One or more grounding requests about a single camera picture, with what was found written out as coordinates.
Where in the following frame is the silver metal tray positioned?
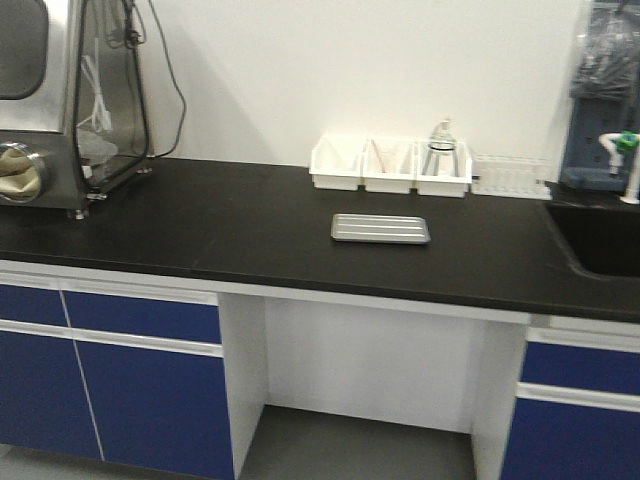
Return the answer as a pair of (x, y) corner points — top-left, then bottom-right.
(331, 213), (431, 245)

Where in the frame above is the left white storage bin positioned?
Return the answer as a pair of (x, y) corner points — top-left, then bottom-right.
(309, 134), (366, 191)

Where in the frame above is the white storage bin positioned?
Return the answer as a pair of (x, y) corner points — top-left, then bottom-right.
(309, 134), (366, 191)
(415, 140), (472, 198)
(362, 137), (417, 194)

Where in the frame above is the middle white storage bin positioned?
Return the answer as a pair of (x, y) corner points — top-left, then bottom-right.
(362, 137), (417, 194)

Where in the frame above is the right white storage bin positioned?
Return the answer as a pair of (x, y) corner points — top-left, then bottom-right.
(415, 140), (472, 198)

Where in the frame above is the round glass flask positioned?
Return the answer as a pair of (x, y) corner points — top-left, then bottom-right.
(429, 118), (457, 152)

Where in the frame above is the blue cabinet drawer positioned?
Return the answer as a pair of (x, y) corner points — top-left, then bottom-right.
(520, 342), (639, 395)
(0, 284), (67, 326)
(63, 291), (221, 344)

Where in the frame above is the white test tube rack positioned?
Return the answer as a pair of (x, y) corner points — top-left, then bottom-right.
(471, 154), (552, 200)

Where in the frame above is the blue cabinet door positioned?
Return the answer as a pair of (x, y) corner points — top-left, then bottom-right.
(1, 332), (100, 459)
(78, 342), (235, 479)
(500, 399), (639, 479)

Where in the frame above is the steel glove box chamber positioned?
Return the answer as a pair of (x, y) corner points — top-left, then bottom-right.
(1, 1), (151, 219)

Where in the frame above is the black lab sink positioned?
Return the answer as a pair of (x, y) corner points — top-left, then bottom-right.
(542, 202), (639, 280)

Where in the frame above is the blue cabinet drawer far left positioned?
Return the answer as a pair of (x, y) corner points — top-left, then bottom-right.
(0, 284), (67, 326)

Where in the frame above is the blue cabinet door right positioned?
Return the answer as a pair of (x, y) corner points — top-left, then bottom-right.
(500, 399), (639, 479)

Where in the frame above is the blue cabinet drawer right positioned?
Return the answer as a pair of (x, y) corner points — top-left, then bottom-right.
(520, 342), (639, 395)

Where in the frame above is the blue pegboard drying rack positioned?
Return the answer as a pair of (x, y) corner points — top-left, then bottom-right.
(559, 1), (639, 192)

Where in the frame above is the blue cabinet door far left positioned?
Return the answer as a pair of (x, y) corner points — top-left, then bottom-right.
(1, 332), (100, 459)

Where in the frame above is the white lab faucet green knob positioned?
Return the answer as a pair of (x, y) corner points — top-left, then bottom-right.
(598, 130), (640, 205)

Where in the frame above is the black wire tripod stand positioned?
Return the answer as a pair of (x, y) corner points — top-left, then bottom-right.
(422, 142), (459, 177)

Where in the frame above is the black power cable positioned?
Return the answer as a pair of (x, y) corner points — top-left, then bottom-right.
(147, 0), (188, 159)

